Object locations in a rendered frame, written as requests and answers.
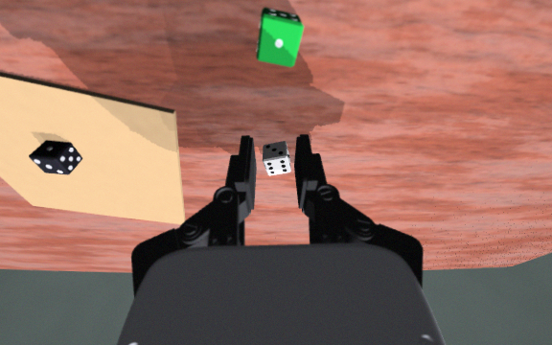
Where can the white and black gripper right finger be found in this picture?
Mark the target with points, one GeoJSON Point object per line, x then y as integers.
{"type": "Point", "coordinates": [333, 220]}

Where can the white die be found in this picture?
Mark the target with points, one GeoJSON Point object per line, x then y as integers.
{"type": "Point", "coordinates": [276, 158]}

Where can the black die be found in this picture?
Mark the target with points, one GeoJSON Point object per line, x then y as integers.
{"type": "Point", "coordinates": [56, 157]}

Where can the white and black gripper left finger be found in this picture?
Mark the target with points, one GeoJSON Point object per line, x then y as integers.
{"type": "Point", "coordinates": [219, 223]}

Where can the green die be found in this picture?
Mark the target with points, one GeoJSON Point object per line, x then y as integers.
{"type": "Point", "coordinates": [279, 37]}

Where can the tan square mat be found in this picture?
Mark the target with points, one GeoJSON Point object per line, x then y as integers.
{"type": "Point", "coordinates": [130, 165]}

